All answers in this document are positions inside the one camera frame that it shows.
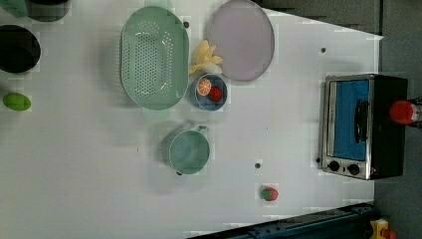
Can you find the green mug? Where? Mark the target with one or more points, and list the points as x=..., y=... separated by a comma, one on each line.
x=187, y=149

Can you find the green lime toy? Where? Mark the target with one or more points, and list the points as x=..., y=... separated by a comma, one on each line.
x=17, y=102

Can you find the red strawberry in bowl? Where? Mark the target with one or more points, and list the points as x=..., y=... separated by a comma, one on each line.
x=215, y=94

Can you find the orange slice toy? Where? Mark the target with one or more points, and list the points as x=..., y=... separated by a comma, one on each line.
x=204, y=87

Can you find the lilac round plate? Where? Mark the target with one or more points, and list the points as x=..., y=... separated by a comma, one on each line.
x=244, y=38

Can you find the red plush strawberry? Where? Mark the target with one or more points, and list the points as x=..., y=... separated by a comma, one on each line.
x=269, y=193

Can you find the black toaster oven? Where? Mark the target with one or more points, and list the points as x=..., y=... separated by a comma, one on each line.
x=359, y=138

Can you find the blue metal frame rail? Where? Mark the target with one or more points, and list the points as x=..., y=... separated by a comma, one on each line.
x=348, y=222

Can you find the yellow plush banana peel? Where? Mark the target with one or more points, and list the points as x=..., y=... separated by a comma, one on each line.
x=203, y=55

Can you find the green perforated colander basket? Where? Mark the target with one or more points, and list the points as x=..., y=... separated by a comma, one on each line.
x=154, y=58

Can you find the red plush ketchup bottle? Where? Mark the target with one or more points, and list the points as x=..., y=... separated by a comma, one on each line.
x=401, y=112

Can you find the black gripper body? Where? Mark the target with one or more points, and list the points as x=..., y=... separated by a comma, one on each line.
x=417, y=112

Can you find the yellow red clamp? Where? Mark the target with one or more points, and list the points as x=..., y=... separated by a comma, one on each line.
x=381, y=230

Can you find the blue bowl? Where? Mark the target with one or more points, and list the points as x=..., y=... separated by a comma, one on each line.
x=205, y=103

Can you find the black round container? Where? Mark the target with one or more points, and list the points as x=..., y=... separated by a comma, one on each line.
x=20, y=50

